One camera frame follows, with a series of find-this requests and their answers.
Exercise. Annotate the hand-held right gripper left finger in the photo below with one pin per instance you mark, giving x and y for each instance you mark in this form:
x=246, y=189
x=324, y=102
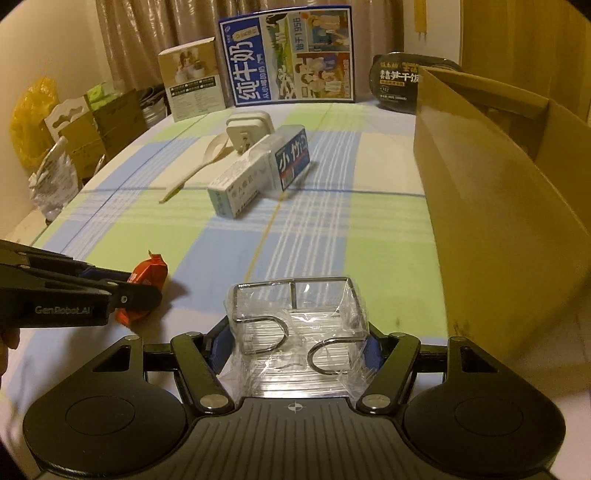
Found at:
x=221, y=346

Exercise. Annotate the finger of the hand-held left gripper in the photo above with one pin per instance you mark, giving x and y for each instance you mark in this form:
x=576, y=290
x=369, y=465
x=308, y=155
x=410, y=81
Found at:
x=138, y=297
x=106, y=275

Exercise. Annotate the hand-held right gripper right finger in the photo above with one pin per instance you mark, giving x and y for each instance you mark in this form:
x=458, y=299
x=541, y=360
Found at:
x=373, y=353

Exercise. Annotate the red snack packet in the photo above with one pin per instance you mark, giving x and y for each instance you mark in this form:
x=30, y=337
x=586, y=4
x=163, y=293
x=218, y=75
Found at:
x=150, y=272

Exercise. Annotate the brown cardboard box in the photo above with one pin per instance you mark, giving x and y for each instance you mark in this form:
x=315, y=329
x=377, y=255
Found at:
x=485, y=230

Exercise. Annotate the white plastic spoon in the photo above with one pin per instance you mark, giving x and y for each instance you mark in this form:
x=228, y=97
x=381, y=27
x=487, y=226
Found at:
x=217, y=147

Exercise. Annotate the white power adapter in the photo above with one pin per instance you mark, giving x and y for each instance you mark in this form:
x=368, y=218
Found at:
x=249, y=127

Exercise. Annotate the checked tablecloth desktop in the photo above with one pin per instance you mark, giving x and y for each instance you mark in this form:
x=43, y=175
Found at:
x=323, y=230

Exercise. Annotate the person's left hand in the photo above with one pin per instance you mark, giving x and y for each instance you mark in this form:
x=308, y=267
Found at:
x=7, y=340

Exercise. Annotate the white crumpled plastic bag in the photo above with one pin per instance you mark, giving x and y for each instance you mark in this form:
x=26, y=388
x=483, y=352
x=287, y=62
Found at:
x=51, y=184

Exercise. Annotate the brown box with white flap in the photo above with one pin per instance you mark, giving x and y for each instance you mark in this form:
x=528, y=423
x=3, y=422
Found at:
x=81, y=138

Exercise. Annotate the white box with teal end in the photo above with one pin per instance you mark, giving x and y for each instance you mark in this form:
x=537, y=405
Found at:
x=240, y=180

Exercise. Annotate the yellow plastic bag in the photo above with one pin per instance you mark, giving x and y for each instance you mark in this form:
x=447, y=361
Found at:
x=32, y=120

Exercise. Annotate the striped shopping bag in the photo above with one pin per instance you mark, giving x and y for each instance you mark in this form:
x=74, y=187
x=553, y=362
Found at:
x=154, y=108

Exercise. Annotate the green tissue pack bundle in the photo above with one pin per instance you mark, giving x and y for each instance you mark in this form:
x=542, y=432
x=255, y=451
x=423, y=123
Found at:
x=99, y=92

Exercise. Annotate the blue and white box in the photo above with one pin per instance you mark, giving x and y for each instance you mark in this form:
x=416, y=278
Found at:
x=291, y=161

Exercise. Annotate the white product box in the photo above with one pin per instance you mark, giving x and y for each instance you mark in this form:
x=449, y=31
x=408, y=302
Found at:
x=194, y=97

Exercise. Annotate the blue milk carton case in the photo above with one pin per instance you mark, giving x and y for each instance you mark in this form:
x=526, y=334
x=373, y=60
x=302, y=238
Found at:
x=249, y=69

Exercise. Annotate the brown curtain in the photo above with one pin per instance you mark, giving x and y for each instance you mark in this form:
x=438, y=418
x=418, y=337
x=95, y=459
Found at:
x=161, y=23

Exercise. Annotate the black instant rice bowl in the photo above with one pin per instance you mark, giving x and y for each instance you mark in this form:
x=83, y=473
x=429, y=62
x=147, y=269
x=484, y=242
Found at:
x=397, y=78

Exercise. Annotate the yellow wall strip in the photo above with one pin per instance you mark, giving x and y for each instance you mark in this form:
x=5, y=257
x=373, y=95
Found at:
x=417, y=16
x=424, y=16

